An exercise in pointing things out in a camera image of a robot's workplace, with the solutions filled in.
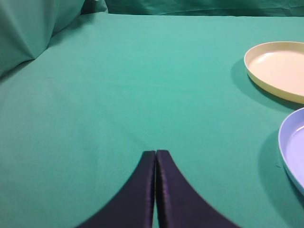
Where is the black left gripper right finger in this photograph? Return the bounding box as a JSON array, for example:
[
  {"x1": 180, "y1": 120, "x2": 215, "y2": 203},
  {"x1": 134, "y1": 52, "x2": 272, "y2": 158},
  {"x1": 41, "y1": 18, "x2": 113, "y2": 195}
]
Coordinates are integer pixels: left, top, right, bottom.
[{"x1": 155, "y1": 150, "x2": 238, "y2": 228}]

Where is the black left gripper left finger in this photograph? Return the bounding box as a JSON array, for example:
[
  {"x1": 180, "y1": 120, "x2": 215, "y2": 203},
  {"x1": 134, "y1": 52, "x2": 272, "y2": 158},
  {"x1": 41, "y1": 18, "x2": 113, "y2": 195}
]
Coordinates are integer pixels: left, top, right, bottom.
[{"x1": 78, "y1": 151, "x2": 156, "y2": 228}]

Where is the blue plate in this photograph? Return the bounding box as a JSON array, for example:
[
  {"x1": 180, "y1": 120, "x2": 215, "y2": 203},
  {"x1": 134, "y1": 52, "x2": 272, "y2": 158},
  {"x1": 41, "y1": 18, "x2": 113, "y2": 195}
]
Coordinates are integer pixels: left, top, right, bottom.
[{"x1": 278, "y1": 108, "x2": 304, "y2": 194}]

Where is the yellow plate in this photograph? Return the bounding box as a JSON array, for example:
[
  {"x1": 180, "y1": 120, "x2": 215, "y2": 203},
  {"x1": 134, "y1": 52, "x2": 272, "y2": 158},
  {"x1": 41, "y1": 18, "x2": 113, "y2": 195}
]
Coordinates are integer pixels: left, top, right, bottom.
[{"x1": 244, "y1": 41, "x2": 304, "y2": 104}]

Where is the green tablecloth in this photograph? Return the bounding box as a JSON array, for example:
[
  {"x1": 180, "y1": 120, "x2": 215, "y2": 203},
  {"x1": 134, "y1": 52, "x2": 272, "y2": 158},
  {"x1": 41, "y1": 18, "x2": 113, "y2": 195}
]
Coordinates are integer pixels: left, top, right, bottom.
[{"x1": 0, "y1": 13, "x2": 304, "y2": 228}]

